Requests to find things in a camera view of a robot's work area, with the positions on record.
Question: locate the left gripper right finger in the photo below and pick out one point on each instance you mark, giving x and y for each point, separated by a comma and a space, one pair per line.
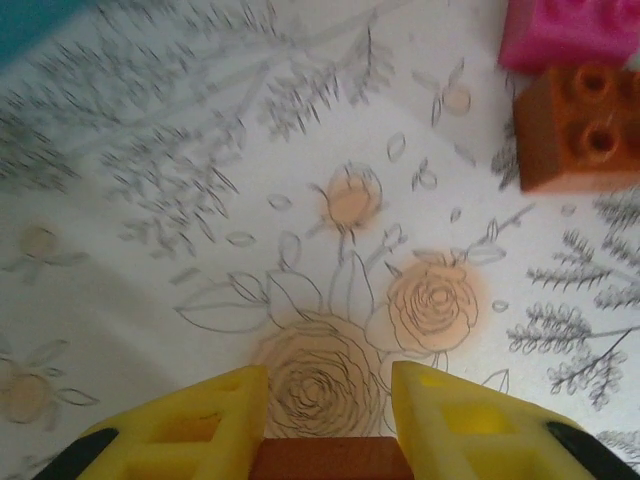
465, 440

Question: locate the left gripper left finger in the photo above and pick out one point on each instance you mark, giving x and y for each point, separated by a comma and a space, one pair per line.
200, 440

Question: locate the orange lego brick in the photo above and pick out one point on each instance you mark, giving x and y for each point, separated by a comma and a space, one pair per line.
330, 459
565, 135

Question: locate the pink lego brick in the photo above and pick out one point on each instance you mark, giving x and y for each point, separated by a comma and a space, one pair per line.
565, 35

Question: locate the teal plastic container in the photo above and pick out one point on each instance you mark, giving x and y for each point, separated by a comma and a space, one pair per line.
30, 20

